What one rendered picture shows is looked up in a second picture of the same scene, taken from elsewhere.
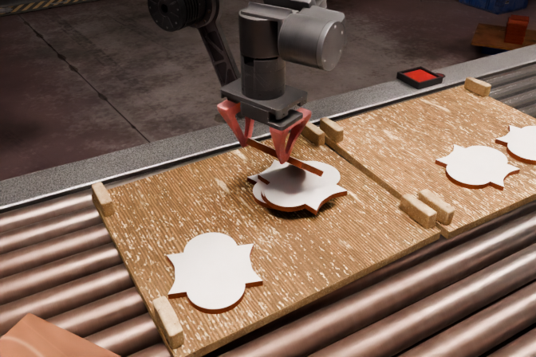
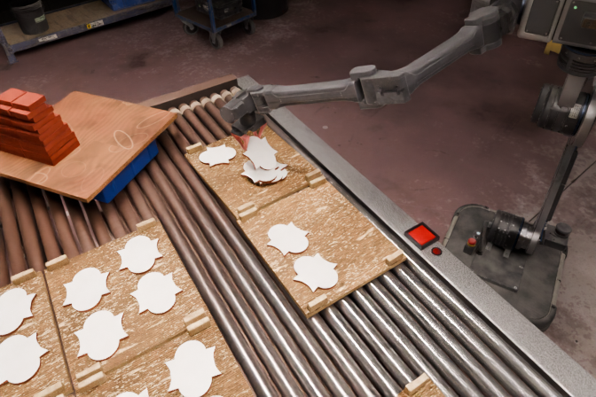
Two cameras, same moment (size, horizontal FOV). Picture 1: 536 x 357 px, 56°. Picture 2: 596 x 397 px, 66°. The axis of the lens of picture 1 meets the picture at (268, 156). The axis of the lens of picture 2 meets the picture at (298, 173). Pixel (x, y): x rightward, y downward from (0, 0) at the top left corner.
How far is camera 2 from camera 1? 159 cm
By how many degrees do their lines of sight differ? 68
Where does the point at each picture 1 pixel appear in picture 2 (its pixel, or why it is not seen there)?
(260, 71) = not seen: hidden behind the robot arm
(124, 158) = (296, 126)
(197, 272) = (215, 151)
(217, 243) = (230, 154)
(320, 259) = (222, 182)
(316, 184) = (258, 174)
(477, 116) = (352, 252)
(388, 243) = (230, 200)
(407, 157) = (297, 213)
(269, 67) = not seen: hidden behind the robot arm
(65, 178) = (281, 115)
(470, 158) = (294, 236)
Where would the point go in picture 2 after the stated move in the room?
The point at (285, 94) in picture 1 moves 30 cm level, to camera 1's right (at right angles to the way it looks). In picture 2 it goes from (244, 126) to (241, 187)
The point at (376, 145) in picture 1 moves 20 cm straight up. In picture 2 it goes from (309, 202) to (308, 155)
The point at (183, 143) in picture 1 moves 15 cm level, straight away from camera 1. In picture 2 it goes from (312, 140) to (348, 134)
